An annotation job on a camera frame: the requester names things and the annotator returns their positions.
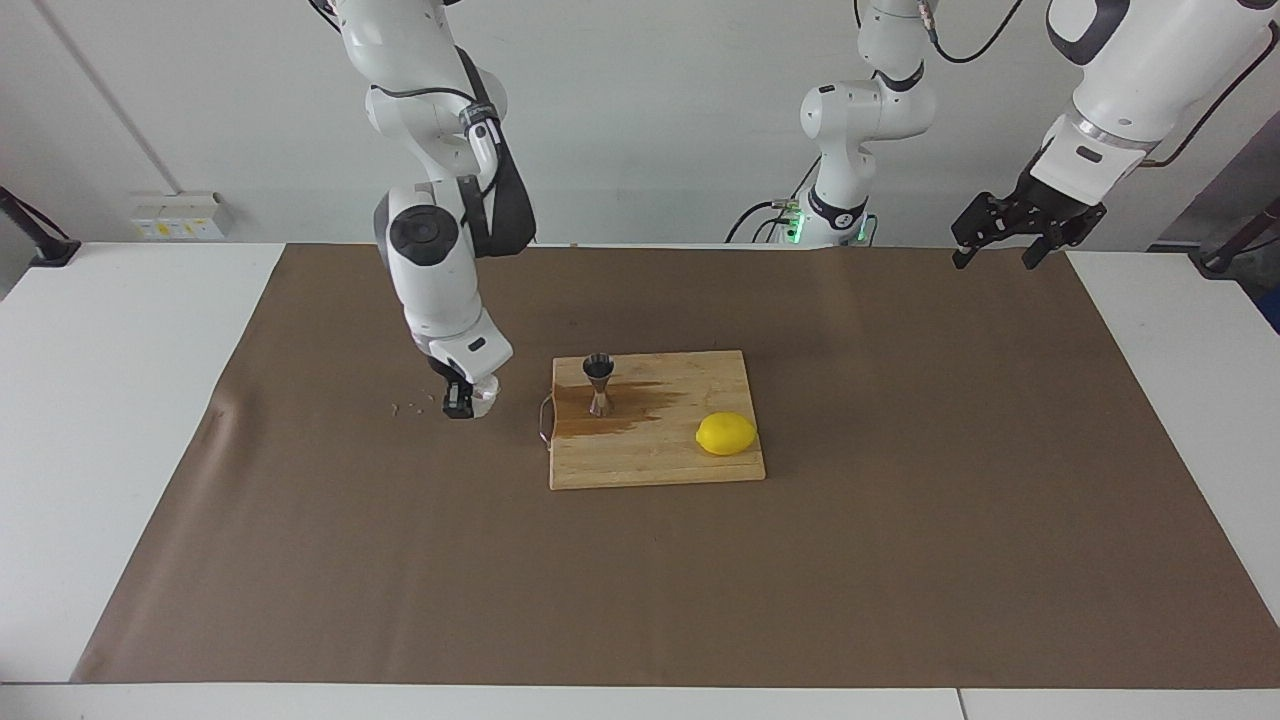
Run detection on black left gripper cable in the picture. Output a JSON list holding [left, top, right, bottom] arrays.
[[1140, 22, 1280, 170]]

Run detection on steel double jigger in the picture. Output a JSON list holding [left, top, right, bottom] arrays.
[[582, 353, 617, 418]]

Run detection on black cable sleeve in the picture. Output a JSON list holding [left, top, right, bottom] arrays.
[[452, 44, 538, 260]]

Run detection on white wall socket strip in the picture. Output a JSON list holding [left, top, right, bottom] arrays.
[[130, 192, 234, 242]]

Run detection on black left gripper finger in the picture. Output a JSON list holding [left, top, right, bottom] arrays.
[[950, 194, 1017, 271], [1021, 234, 1087, 272]]

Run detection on black looped shoulder cable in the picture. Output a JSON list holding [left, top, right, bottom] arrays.
[[918, 0, 1028, 65]]

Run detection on brown paper table mat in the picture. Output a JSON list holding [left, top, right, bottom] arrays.
[[70, 243, 1280, 690]]

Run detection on black left base cables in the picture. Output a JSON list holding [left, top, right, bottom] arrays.
[[727, 195, 807, 245]]

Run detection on yellow lemon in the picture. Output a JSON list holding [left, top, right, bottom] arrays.
[[696, 411, 759, 457]]

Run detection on wooden cutting board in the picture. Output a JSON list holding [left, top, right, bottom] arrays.
[[538, 349, 767, 491]]

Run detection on black clamp stand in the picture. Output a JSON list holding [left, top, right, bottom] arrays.
[[0, 185, 82, 269], [1190, 195, 1280, 280]]

